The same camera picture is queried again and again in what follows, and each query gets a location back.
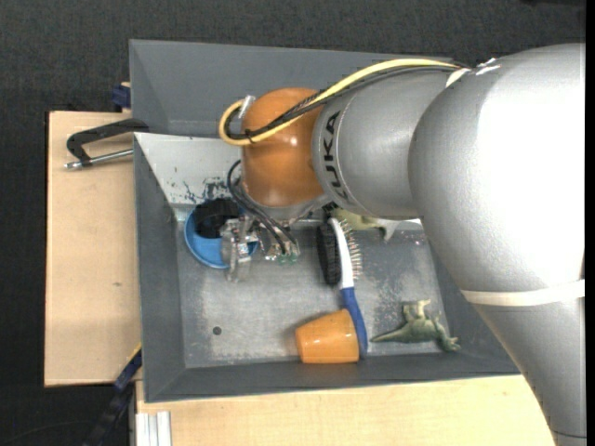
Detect black ribbed round object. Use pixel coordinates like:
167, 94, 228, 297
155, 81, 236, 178
192, 198, 241, 240

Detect blue plastic cup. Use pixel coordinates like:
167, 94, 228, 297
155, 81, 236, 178
183, 203, 259, 269

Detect grey metal bin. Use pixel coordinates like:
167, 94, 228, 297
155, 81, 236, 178
127, 38, 522, 403

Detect black ribbed brush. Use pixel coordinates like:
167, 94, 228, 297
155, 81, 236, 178
315, 223, 344, 287

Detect white and blue brush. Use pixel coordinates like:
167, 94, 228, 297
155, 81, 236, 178
326, 216, 370, 358

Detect orange plastic cup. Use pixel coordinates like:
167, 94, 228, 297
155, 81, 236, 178
294, 308, 362, 365

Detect pale brown cardboard board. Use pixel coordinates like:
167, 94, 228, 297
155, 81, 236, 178
44, 111, 143, 387

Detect green toy dinosaur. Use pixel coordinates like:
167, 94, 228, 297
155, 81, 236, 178
369, 298, 462, 353

